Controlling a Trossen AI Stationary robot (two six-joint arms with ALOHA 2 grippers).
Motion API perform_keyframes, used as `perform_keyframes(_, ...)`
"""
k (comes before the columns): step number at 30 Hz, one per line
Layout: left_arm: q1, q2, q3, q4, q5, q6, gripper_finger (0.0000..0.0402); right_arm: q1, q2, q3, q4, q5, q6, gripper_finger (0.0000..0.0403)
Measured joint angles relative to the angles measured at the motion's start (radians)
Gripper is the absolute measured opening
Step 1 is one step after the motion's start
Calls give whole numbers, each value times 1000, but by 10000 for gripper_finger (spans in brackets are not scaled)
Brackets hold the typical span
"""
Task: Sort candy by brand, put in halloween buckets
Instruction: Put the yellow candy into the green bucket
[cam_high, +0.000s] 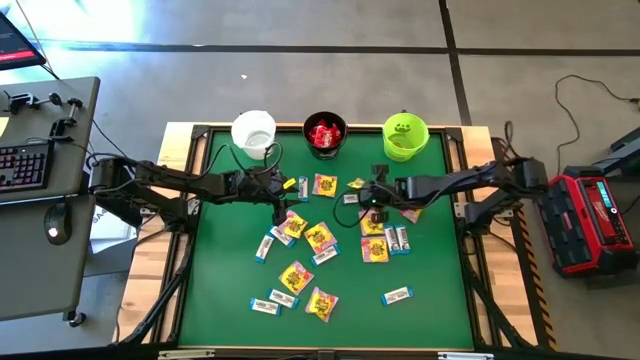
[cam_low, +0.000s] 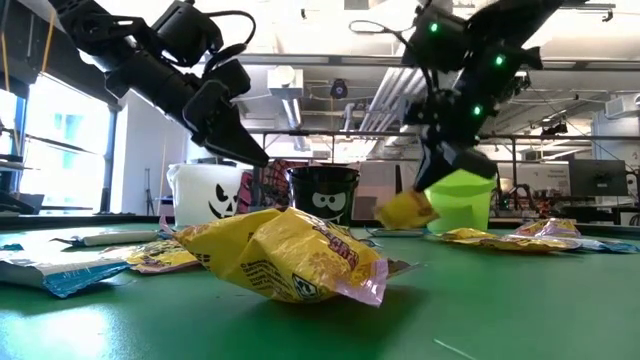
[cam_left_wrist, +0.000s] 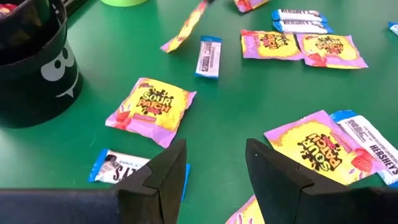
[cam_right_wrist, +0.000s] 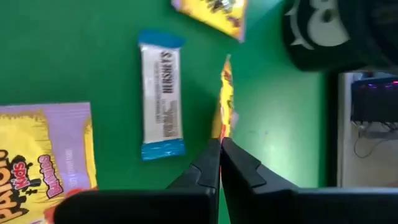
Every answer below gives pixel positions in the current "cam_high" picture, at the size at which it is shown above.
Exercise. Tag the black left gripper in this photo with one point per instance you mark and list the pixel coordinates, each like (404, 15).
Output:
(260, 187)

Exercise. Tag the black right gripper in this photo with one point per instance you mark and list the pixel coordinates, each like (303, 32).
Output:
(387, 193)

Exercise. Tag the white blue-ended candy bar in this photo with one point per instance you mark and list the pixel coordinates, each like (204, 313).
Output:
(280, 239)
(325, 255)
(264, 249)
(391, 240)
(403, 239)
(397, 296)
(265, 307)
(283, 299)
(303, 188)
(350, 199)

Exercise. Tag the red Skittles candy packet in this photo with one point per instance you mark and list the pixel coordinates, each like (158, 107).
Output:
(326, 140)
(315, 134)
(334, 129)

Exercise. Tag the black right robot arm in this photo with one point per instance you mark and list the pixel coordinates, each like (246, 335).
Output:
(465, 179)

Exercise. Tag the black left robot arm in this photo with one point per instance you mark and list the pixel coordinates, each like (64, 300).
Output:
(175, 176)

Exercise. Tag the green halloween bucket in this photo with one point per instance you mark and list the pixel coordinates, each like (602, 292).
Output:
(412, 150)

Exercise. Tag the black halloween bucket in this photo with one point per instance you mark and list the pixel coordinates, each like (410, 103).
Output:
(325, 153)

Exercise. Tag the white jack-o-lantern bucket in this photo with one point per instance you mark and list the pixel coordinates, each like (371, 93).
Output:
(252, 132)

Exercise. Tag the green table mat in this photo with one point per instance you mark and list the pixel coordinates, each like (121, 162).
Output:
(430, 320)

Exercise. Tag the white box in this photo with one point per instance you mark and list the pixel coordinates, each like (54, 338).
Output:
(112, 230)

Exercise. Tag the yellow black hazard strip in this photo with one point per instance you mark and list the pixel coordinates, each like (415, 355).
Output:
(537, 295)

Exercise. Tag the red black power unit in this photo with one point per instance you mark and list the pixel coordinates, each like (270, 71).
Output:
(575, 215)

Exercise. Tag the grey desk top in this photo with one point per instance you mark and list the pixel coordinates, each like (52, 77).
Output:
(40, 270)
(75, 160)

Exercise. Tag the black computer mouse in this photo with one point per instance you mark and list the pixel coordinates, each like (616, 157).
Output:
(57, 222)

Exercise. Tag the black desk clamp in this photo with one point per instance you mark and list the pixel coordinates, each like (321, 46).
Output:
(60, 127)
(20, 101)

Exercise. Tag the black caster wheel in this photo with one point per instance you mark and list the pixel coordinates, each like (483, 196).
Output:
(76, 319)

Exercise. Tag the dark grey case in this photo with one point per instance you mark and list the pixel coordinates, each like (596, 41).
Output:
(625, 152)

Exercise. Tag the black backlit keyboard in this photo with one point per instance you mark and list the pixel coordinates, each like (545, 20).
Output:
(22, 167)

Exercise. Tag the yellow sticky note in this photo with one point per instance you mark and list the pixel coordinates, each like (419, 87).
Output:
(3, 126)

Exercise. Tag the black computer monitor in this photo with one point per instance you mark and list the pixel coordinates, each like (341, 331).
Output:
(15, 47)

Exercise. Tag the silver metal bracket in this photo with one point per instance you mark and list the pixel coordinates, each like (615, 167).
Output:
(186, 354)
(465, 356)

